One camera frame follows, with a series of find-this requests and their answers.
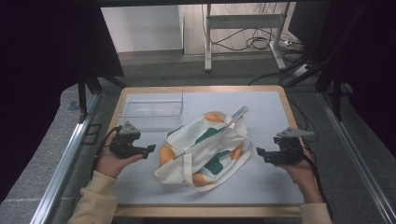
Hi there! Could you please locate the person's left hand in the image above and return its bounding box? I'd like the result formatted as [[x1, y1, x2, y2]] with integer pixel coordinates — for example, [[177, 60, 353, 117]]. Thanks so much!
[[94, 133, 144, 179]]

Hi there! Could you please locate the hand-held gripper black cable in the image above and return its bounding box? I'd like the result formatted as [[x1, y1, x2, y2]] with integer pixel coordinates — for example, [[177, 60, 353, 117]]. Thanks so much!
[[300, 148, 334, 222], [90, 124, 123, 181]]

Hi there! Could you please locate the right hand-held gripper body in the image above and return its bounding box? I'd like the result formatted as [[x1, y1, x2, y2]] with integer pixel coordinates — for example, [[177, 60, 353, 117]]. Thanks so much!
[[273, 127, 316, 166]]

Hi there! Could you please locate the black rectangular floor bracket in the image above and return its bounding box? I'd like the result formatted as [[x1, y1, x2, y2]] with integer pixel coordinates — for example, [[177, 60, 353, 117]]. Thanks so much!
[[80, 123, 103, 146]]

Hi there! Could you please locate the right hand-held gripper black cable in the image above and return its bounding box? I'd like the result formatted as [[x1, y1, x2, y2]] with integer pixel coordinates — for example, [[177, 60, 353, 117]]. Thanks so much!
[[300, 148, 334, 222]]

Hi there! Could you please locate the black curtain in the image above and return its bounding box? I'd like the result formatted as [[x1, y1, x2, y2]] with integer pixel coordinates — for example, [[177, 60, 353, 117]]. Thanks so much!
[[0, 0, 125, 203], [288, 0, 396, 157]]

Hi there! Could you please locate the clear plastic box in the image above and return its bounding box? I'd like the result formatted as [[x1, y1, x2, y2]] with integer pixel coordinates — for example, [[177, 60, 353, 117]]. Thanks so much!
[[117, 88, 185, 133]]

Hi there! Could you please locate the bundle of black floor cables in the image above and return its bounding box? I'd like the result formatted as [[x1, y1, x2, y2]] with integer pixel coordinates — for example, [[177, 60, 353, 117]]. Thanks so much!
[[209, 3, 309, 52]]

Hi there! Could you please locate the black metal stand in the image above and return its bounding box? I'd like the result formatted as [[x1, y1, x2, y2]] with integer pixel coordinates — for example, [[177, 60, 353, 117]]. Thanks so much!
[[77, 70, 129, 117], [279, 55, 353, 122]]

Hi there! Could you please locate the white metal desk frame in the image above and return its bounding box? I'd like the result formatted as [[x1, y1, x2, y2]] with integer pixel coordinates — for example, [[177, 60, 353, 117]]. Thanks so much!
[[204, 3, 292, 73]]

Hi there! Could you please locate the light blue table mat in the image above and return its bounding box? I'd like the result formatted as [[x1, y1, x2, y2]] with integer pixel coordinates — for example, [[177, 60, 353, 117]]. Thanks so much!
[[113, 91, 304, 206]]

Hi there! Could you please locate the white power strip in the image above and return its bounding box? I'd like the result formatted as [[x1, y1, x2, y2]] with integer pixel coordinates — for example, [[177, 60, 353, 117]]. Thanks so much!
[[293, 63, 313, 77]]

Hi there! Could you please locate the person's right hand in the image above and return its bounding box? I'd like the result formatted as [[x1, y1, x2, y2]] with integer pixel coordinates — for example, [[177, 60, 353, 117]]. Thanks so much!
[[276, 147, 318, 189]]

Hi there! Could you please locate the white tote bag orange teal print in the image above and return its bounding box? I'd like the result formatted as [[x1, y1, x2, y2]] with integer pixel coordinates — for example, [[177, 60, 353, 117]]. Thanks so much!
[[154, 105, 254, 192]]

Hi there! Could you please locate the aluminium rail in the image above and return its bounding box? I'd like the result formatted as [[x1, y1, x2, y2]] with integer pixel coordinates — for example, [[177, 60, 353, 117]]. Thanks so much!
[[317, 91, 396, 223], [29, 92, 101, 224]]

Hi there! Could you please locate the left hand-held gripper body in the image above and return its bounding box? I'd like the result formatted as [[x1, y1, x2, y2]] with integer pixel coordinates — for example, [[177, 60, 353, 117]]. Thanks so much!
[[108, 120, 148, 159]]

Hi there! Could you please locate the left hand-held gripper black cable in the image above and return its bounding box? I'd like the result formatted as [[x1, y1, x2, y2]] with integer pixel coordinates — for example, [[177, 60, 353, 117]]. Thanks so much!
[[90, 124, 123, 181]]

